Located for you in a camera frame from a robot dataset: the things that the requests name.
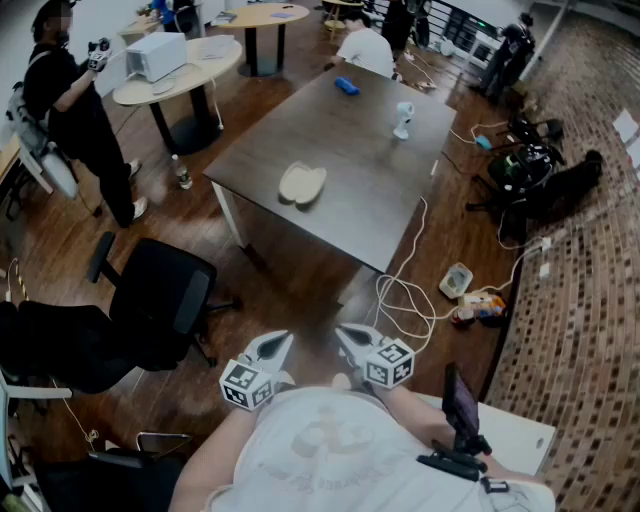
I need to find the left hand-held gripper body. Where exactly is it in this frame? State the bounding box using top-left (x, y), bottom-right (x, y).
top-left (218, 349), bottom-right (296, 412)

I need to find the long white cable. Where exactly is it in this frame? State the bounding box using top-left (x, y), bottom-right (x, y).
top-left (374, 197), bottom-right (546, 352)

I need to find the white paper sheet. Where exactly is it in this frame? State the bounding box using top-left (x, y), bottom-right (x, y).
top-left (612, 108), bottom-right (640, 144)

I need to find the black duffel bag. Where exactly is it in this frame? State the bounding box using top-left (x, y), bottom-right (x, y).
top-left (529, 149), bottom-right (604, 221)

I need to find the white table leg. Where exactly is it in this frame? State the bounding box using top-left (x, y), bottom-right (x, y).
top-left (211, 181), bottom-right (250, 250)

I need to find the pile of snack packets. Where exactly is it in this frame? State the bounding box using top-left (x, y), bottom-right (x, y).
top-left (449, 292), bottom-right (507, 329)

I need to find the black phone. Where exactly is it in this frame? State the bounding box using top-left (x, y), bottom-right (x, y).
top-left (442, 362), bottom-right (481, 442)

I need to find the white appliance cable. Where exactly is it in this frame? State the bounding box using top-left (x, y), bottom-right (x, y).
top-left (208, 74), bottom-right (225, 132)

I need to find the white shelf unit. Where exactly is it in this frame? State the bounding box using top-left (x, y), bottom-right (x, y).
top-left (414, 392), bottom-right (557, 476)

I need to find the person's left forearm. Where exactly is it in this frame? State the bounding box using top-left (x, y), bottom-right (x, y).
top-left (172, 407), bottom-right (261, 512)

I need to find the black chair chrome armrest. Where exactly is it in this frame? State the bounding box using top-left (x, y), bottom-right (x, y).
top-left (34, 432), bottom-right (191, 512)

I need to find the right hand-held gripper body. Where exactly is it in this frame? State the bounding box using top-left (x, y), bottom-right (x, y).
top-left (349, 338), bottom-right (416, 396)

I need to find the black office chair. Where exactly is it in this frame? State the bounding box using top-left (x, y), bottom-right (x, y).
top-left (87, 230), bottom-right (241, 369)

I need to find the black backpack green trim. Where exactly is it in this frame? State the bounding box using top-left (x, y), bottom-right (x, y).
top-left (487, 144), bottom-right (566, 194)

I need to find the black clamp phone mount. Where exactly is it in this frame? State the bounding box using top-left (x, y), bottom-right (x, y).
top-left (417, 433), bottom-right (494, 484)

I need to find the person's right forearm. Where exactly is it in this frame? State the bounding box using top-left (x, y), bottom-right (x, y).
top-left (372, 382), bottom-right (506, 481)

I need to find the clear water bottle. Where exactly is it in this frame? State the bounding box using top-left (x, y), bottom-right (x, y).
top-left (170, 153), bottom-right (194, 191)

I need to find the white padded chair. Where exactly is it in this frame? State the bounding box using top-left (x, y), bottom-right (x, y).
top-left (19, 142), bottom-right (81, 201)

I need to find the person's white shirt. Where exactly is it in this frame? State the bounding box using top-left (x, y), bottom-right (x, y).
top-left (207, 384), bottom-right (556, 512)

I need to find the white box appliance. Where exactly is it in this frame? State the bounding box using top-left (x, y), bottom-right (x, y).
top-left (124, 32), bottom-right (189, 84)

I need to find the white camera on stand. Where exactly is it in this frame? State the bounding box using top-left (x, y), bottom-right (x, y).
top-left (392, 101), bottom-right (416, 141)

